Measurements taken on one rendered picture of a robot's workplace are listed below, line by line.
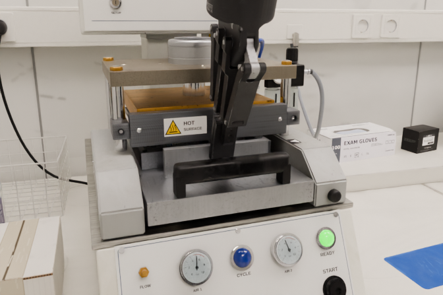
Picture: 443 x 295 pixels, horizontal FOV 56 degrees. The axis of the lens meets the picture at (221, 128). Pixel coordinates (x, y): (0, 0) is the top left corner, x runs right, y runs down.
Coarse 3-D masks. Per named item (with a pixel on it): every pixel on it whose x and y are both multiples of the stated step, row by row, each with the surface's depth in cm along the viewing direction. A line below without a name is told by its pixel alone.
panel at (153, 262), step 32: (256, 224) 52; (288, 224) 54; (320, 224) 55; (128, 256) 47; (160, 256) 48; (224, 256) 50; (256, 256) 52; (320, 256) 54; (128, 288) 47; (160, 288) 48; (192, 288) 49; (224, 288) 50; (256, 288) 51; (288, 288) 52; (320, 288) 53; (352, 288) 55
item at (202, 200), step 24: (240, 144) 57; (264, 144) 59; (168, 168) 55; (144, 192) 51; (168, 192) 51; (192, 192) 51; (216, 192) 51; (240, 192) 51; (264, 192) 52; (288, 192) 53; (312, 192) 55; (168, 216) 49; (192, 216) 50
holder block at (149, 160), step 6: (264, 138) 65; (270, 144) 64; (138, 150) 59; (144, 150) 58; (150, 150) 59; (156, 150) 59; (162, 150) 59; (270, 150) 64; (138, 156) 60; (144, 156) 58; (150, 156) 58; (156, 156) 58; (162, 156) 59; (138, 162) 61; (144, 162) 58; (150, 162) 58; (156, 162) 59; (162, 162) 59; (144, 168) 58; (150, 168) 58
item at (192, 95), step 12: (192, 84) 64; (204, 84) 66; (132, 96) 65; (144, 96) 65; (156, 96) 65; (168, 96) 65; (180, 96) 65; (192, 96) 65; (204, 96) 65; (264, 96) 65; (132, 108) 61; (144, 108) 56; (156, 108) 56; (168, 108) 57; (180, 108) 58
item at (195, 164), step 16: (208, 160) 50; (224, 160) 50; (240, 160) 50; (256, 160) 51; (272, 160) 52; (288, 160) 52; (176, 176) 48; (192, 176) 49; (208, 176) 49; (224, 176) 50; (240, 176) 51; (288, 176) 53; (176, 192) 48
